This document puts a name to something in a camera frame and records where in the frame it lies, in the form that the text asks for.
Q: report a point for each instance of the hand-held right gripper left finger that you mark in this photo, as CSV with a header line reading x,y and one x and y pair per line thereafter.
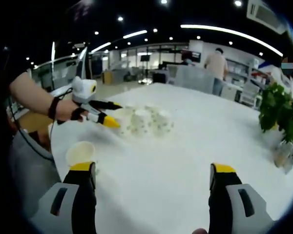
x,y
83,200

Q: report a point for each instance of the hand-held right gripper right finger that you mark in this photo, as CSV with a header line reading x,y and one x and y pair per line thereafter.
x,y
222,197

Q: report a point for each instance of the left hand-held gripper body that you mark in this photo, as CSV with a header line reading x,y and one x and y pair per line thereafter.
x,y
83,90

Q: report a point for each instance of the white paper cup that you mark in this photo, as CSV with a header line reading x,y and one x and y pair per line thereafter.
x,y
79,152

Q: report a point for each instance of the cluster of printed paper cups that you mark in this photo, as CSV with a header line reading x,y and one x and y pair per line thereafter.
x,y
146,119

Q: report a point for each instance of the person's left hand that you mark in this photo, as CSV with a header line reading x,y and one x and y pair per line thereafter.
x,y
66,109

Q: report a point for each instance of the person's right hand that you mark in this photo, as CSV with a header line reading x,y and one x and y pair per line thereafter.
x,y
199,231

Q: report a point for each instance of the brown cardboard box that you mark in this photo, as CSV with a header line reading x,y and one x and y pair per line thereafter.
x,y
107,77

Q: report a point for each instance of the straight ceiling light strip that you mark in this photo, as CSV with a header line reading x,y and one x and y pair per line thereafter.
x,y
101,47
134,34

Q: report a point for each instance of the person's grey trousers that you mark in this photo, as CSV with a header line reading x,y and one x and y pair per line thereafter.
x,y
31,175

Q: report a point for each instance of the black monitor on stand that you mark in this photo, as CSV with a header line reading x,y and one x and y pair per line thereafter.
x,y
144,58

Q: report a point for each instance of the white table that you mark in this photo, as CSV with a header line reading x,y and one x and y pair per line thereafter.
x,y
161,170

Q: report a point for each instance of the group of round ceiling downlights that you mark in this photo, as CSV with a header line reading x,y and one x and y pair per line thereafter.
x,y
120,18

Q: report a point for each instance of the grey desk partition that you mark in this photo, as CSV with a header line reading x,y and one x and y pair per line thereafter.
x,y
193,78

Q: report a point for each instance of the green plant in glass vase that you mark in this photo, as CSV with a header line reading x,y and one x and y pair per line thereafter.
x,y
278,109

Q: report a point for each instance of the dark display screen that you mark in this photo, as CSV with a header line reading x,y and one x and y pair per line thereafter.
x,y
195,54

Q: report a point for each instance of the white office chair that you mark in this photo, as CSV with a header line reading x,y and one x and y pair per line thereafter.
x,y
250,92

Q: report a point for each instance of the white storage shelf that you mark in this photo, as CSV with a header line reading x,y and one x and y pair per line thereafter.
x,y
239,70

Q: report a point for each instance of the curved ceiling light strip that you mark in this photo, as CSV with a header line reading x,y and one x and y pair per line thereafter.
x,y
229,30

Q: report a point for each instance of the white ceiling air conditioner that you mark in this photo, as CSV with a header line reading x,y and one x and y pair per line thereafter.
x,y
266,13

